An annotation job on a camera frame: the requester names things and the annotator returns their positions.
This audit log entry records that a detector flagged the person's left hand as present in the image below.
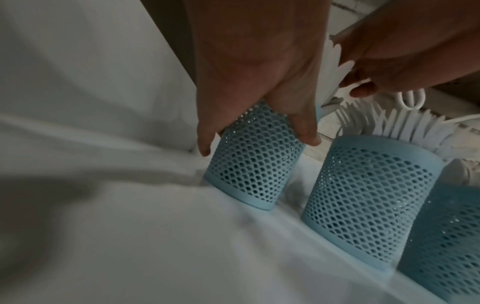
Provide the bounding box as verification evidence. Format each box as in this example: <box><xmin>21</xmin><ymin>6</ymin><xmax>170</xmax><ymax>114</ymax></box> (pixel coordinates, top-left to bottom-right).
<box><xmin>183</xmin><ymin>0</ymin><xmax>331</xmax><ymax>157</ymax></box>

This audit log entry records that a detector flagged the person's right hand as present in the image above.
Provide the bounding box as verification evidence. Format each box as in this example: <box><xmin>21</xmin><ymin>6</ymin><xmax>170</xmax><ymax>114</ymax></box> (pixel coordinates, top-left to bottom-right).
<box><xmin>331</xmin><ymin>0</ymin><xmax>480</xmax><ymax>99</ymax></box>

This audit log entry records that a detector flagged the bunch of white plastic forks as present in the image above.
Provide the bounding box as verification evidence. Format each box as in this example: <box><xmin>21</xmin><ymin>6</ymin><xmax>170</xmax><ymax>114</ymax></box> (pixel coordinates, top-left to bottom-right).
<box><xmin>335</xmin><ymin>99</ymin><xmax>468</xmax><ymax>158</ymax></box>

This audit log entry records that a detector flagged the teal mesh cup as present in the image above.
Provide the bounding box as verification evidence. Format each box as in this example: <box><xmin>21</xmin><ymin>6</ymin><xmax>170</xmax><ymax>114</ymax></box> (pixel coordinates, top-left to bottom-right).
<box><xmin>300</xmin><ymin>135</ymin><xmax>446</xmax><ymax>272</ymax></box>
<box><xmin>202</xmin><ymin>99</ymin><xmax>324</xmax><ymax>211</ymax></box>
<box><xmin>397</xmin><ymin>183</ymin><xmax>480</xmax><ymax>304</ymax></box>

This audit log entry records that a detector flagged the white power cable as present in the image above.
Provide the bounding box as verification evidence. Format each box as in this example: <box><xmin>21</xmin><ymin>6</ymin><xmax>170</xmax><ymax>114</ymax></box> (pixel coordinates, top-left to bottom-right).
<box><xmin>395</xmin><ymin>88</ymin><xmax>480</xmax><ymax>126</ymax></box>

